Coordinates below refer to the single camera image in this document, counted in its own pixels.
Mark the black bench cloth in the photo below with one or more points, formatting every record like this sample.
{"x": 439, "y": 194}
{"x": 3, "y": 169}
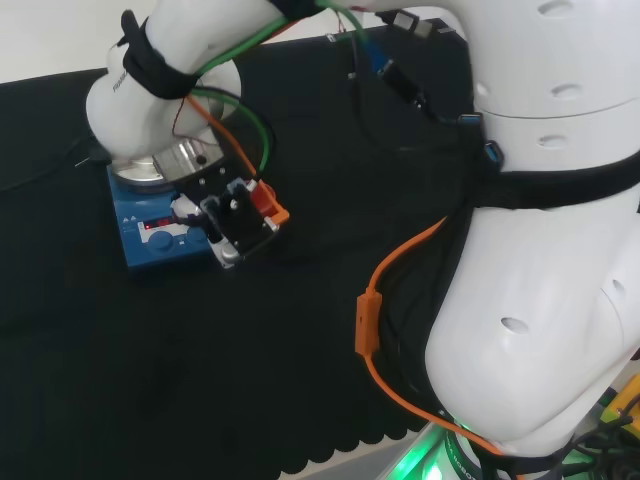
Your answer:
{"x": 150, "y": 375}

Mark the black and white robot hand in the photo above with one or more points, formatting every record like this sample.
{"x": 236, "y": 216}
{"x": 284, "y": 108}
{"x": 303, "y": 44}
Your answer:
{"x": 240, "y": 220}

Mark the thin metal probe rod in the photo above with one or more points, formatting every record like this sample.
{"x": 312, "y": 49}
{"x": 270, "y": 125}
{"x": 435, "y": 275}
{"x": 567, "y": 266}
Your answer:
{"x": 81, "y": 163}

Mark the heater with blue base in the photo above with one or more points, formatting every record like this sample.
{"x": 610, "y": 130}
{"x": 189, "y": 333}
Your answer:
{"x": 150, "y": 250}

